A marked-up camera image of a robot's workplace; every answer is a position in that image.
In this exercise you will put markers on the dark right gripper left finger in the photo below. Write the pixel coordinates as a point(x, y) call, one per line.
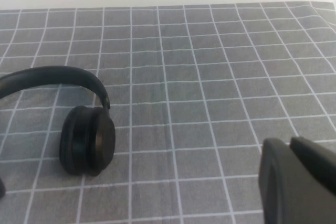
point(283, 187)

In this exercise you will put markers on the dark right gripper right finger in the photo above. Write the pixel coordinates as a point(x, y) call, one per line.
point(317, 155)

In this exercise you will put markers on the black over-ear headphones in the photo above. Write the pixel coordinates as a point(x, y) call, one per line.
point(86, 142)

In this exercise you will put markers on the grey white-checked tablecloth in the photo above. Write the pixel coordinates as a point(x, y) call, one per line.
point(197, 103)

